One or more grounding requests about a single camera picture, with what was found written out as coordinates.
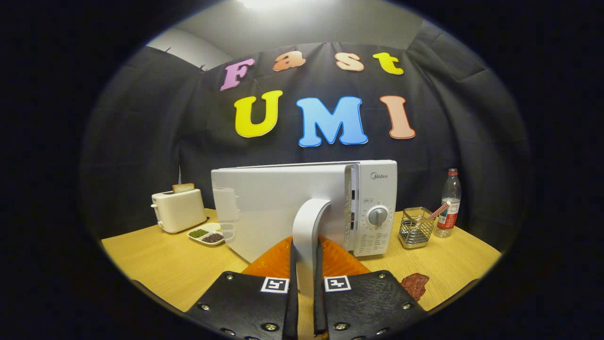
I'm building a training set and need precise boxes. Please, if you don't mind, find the white toaster oven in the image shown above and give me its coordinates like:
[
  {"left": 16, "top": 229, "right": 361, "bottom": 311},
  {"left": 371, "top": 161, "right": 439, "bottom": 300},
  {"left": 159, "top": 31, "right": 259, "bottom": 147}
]
[{"left": 211, "top": 160, "right": 398, "bottom": 303}]

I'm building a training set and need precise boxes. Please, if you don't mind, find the white divided bean dish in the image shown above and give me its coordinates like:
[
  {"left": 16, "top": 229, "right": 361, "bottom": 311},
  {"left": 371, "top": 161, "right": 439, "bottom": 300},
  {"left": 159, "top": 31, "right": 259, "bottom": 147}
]
[{"left": 187, "top": 223, "right": 226, "bottom": 247}]

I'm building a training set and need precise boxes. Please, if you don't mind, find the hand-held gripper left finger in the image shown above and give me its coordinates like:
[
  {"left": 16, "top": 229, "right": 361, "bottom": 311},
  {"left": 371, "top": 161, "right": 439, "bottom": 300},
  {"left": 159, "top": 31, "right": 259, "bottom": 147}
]
[{"left": 185, "top": 236, "right": 299, "bottom": 340}]

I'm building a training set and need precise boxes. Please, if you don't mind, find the reddish brown meat strip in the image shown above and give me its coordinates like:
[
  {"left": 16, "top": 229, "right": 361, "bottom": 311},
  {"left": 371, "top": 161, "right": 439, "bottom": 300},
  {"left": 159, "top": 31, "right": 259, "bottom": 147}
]
[{"left": 401, "top": 273, "right": 430, "bottom": 301}]

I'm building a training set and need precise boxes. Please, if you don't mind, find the clear plastic water bottle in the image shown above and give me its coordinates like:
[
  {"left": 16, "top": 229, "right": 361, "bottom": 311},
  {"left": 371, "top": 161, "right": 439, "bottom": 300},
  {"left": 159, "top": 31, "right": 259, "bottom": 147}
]
[{"left": 434, "top": 169, "right": 462, "bottom": 238}]

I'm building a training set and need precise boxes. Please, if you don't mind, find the cream bread toaster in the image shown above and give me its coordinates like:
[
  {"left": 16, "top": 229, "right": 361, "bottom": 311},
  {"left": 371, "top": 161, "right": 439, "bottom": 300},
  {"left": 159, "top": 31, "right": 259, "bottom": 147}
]
[{"left": 151, "top": 189, "right": 208, "bottom": 234}]

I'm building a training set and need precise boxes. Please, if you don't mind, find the red white striped straw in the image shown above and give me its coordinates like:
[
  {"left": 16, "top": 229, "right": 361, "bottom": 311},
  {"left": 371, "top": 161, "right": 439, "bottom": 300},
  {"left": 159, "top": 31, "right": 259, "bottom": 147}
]
[{"left": 427, "top": 201, "right": 451, "bottom": 220}]

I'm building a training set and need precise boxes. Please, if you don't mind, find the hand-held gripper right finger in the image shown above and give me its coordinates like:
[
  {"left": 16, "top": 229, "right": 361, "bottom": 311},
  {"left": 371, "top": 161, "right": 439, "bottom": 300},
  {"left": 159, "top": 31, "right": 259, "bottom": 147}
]
[{"left": 314, "top": 236, "right": 428, "bottom": 340}]

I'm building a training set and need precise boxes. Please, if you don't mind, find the metal wire basket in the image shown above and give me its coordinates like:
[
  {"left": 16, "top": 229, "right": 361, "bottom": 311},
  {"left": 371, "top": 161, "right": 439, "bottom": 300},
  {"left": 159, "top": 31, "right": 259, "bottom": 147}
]
[{"left": 399, "top": 207, "right": 436, "bottom": 249}]

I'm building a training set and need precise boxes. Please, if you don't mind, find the black backdrop cloth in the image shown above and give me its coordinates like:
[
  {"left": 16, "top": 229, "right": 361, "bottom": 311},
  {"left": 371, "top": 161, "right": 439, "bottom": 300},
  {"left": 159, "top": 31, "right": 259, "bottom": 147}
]
[{"left": 80, "top": 21, "right": 531, "bottom": 251}]

